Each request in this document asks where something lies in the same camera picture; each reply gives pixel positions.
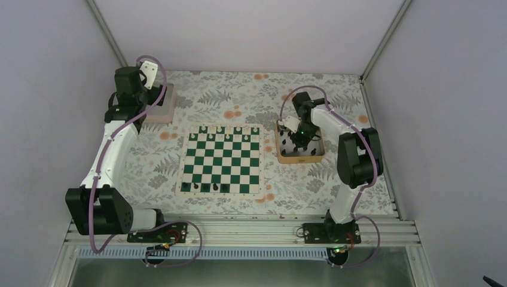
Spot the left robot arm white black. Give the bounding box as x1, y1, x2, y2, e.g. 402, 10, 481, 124
65, 60, 167, 242

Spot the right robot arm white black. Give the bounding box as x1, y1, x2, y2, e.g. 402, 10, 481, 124
291, 92, 383, 243

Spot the pink white tray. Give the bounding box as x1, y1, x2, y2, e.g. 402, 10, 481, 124
145, 83, 178, 123

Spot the tan metal tray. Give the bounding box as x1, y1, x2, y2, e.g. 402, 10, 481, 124
275, 121, 326, 164

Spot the floral patterned tablecloth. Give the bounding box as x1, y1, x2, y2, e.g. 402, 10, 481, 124
115, 71, 398, 216

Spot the green white chessboard mat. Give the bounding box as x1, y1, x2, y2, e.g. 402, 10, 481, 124
175, 123, 264, 200

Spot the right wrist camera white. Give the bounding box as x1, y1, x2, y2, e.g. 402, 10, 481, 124
278, 116, 301, 133

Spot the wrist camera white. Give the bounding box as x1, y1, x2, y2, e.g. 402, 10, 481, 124
139, 60, 158, 90
278, 116, 301, 133

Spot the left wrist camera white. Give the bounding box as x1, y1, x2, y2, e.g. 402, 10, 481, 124
139, 60, 158, 90

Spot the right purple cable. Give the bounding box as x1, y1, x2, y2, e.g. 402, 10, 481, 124
279, 85, 382, 269

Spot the purple cable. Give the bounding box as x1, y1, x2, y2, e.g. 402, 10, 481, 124
279, 85, 382, 269
87, 54, 203, 268

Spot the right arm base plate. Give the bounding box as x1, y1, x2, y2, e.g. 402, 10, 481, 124
302, 221, 362, 245

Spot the aluminium rail frame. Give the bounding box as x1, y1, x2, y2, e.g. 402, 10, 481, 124
49, 215, 434, 286

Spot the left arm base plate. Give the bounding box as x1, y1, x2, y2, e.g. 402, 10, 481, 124
127, 222, 188, 244

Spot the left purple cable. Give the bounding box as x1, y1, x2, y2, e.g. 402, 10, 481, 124
87, 54, 203, 268

